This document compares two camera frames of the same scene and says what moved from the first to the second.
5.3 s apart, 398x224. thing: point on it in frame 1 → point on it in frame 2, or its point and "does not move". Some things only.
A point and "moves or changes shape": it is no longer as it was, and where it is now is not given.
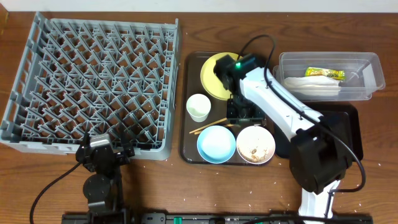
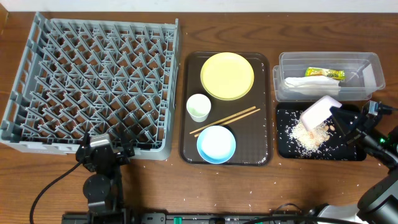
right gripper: x=256 y=119 → x=364 y=128
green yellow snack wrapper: x=334 y=74 does not move
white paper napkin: x=312 y=86 does not move
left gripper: x=104 y=157 does not move
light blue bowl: x=216 y=144 does not move
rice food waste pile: x=252 y=157 moves or changes shape
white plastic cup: x=198 y=106 does not move
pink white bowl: x=255 y=145 → x=318 y=113
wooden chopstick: x=208 y=126 does not move
